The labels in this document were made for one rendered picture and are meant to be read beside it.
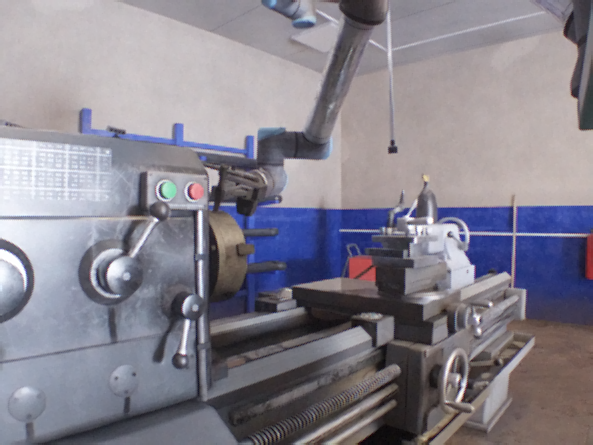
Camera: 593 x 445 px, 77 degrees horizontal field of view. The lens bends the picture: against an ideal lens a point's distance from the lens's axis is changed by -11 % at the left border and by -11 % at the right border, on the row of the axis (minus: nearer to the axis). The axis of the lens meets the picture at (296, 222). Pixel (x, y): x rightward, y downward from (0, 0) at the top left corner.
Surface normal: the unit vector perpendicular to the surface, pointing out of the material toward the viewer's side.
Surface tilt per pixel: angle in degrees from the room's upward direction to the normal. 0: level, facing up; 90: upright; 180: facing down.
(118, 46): 90
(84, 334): 90
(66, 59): 90
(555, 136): 90
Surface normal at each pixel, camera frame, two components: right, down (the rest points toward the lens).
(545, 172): -0.68, 0.00
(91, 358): 0.73, 0.00
